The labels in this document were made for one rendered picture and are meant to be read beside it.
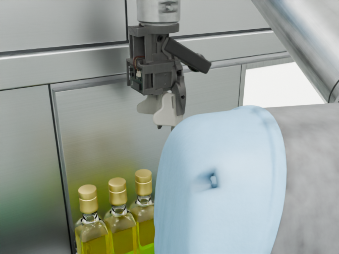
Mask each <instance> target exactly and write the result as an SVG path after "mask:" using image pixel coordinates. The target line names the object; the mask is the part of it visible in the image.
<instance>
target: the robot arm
mask: <svg viewBox="0 0 339 254"><path fill-rule="evenodd" d="M251 1H252V3H253V4H254V5H255V7H256V8H257V10H258V11H259V12H260V14H261V15H262V16H263V18H264V19H265V21H266V22H267V23H268V25H269V26H270V28H271V29H272V30H273V32H274V33H275V35H276V36H277V37H278V39H279V40H280V42H281V43H282V44H283V46H284V47H285V49H286V50H287V51H288V53H289V54H290V56H291V57H292V58H293V60H294V61H295V63H296V64H297V65H298V67H299V68H300V70H301V71H302V72H303V74H304V75H305V77H306V78H307V79H308V81H309V82H310V84H311V85H312V86H313V88H314V89H315V91H316V92H317V93H318V95H319V96H320V98H321V99H322V100H323V102H324V103H323V104H308V105H294V106H279V107H264V108H262V107H260V106H256V105H244V106H239V107H236V108H234V109H232V110H229V111H221V112H212V113H204V114H197V115H193V116H191V117H188V118H186V119H184V120H183V116H184V114H185V107H186V86H185V80H184V73H183V66H182V64H181V63H183V64H185V65H187V66H188V68H189V69H190V70H191V71H193V72H201V73H204V74H207V73H208V71H209V69H210V67H211V65H212V64H211V62H209V61H208V60H206V59H205V57H204V56H203V55H202V54H199V53H195V52H193V51H192V50H190V49H188V48H187V47H185V46H183V45H182V44H180V43H179V42H177V41H175V40H174V39H172V38H170V33H176V32H179V29H180V24H179V23H178V21H179V20H180V16H181V0H136V4H137V21H139V22H140V23H139V24H138V25H137V26H128V33H129V56H130V58H126V71H127V86H131V88H132V89H134V90H136V91H137V92H139V93H141V94H142V95H143V96H145V95H147V98H146V99H145V100H143V101H142V102H140V103H139V104H138V105H137V111H138V113H143V114H153V118H152V119H153V123H154V124H155V125H157V128H158V129H161V127H162V126H163V125H164V126H172V127H171V133H170V135H169V137H168V139H167V141H166V143H165V145H164V147H163V150H162V154H161V158H160V162H159V167H158V172H157V179H156V187H155V199H154V226H155V238H154V253H155V254H339V0H251ZM129 66H130V67H129ZM129 71H130V72H129ZM129 75H130V80H129ZM170 90H171V92H172V93H169V92H168V91H170Z"/></svg>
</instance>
